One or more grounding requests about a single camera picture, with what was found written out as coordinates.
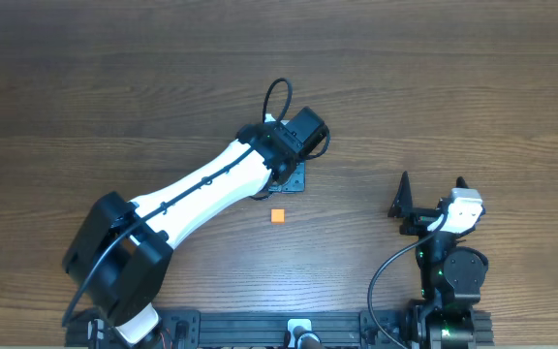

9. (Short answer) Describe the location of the mounting rail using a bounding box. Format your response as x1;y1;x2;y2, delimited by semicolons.
65;309;496;349

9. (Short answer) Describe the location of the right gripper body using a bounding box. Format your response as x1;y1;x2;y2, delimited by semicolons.
399;206;443;238

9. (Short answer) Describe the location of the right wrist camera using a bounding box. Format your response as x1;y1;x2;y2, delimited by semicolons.
426;187;485;236

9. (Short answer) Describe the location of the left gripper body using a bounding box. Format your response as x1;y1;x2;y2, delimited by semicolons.
267;161;307;195

